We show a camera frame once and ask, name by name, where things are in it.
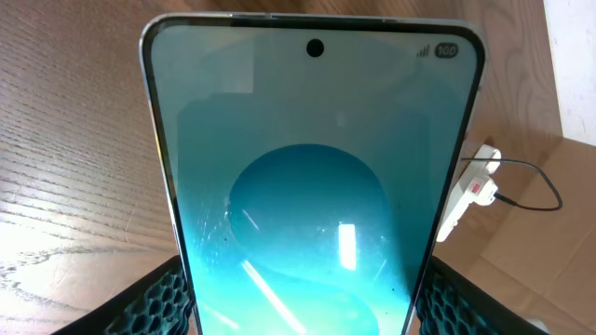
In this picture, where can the white power strip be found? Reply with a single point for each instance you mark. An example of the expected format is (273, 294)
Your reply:
(486, 161)

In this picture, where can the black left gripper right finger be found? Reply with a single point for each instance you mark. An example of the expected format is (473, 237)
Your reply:
(449, 304)

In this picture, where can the cyan screen Galaxy smartphone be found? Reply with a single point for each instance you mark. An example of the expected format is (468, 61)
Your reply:
(307, 161)

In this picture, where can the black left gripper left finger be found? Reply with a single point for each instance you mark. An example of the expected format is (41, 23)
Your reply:
(160, 303)

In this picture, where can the white USB charger plug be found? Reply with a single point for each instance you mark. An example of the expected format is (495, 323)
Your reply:
(481, 190)

